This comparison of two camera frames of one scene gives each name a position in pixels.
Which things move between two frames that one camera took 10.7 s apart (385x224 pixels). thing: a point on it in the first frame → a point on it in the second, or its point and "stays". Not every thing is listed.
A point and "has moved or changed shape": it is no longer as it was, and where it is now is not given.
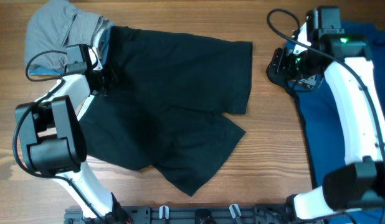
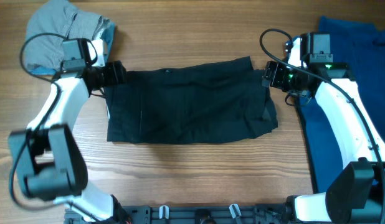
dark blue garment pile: x=326 y=148 stays
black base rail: x=184 y=214 stays
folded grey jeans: x=57 y=24 stays
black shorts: x=167 y=111 has moved or changed shape
